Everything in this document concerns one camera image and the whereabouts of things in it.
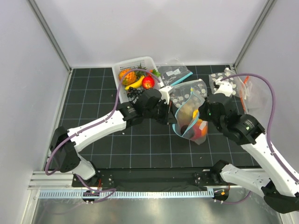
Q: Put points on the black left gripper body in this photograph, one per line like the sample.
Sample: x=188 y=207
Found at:
x=160 y=112

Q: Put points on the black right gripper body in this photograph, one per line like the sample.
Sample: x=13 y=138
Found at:
x=203 y=114

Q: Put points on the clear zip bag teal zipper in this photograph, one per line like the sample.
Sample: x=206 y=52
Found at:
x=184 y=117

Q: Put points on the toy orange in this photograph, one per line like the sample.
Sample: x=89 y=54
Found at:
x=203 y=128

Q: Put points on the dark purple toy mangosteen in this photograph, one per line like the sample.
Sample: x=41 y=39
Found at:
x=187 y=132

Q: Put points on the yellow toy bell pepper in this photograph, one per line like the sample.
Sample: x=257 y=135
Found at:
x=195 y=114

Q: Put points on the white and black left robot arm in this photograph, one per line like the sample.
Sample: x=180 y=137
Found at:
x=66 y=144

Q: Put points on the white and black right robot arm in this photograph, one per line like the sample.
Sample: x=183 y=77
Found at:
x=280 y=186

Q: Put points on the white polka dot zip bag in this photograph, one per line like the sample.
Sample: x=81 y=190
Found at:
x=182 y=91

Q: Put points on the polka dot bag at right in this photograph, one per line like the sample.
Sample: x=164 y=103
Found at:
x=239 y=89

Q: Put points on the clear bag blue zipper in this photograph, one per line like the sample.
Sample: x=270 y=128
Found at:
x=173 y=72

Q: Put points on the clear bag orange zipper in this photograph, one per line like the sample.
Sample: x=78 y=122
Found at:
x=258 y=101

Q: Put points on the black toy blackberry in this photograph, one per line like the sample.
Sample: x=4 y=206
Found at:
x=134 y=92

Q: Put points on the red yellow toy apple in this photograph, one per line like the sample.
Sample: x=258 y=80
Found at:
x=148 y=82

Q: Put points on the yellow toy banana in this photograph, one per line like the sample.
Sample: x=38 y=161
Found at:
x=136 y=84

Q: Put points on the orange toy pineapple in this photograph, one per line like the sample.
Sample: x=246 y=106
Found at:
x=129 y=78

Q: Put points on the black grid cutting mat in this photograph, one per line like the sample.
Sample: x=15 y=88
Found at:
x=91 y=95

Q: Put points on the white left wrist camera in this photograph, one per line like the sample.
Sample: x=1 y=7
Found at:
x=166 y=91

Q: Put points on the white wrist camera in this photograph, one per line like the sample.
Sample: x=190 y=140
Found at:
x=166 y=91
x=223 y=87

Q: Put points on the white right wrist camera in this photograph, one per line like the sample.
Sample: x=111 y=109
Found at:
x=223 y=87

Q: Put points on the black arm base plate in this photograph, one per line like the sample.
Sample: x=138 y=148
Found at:
x=157 y=179

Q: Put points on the slotted grey cable duct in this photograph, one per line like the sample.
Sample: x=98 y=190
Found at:
x=85 y=194

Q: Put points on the right aluminium frame post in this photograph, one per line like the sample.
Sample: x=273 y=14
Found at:
x=254 y=31

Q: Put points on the aluminium frame post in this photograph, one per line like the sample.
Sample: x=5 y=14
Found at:
x=254 y=31
x=43 y=23

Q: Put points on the left aluminium frame post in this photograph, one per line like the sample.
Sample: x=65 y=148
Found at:
x=43 y=23

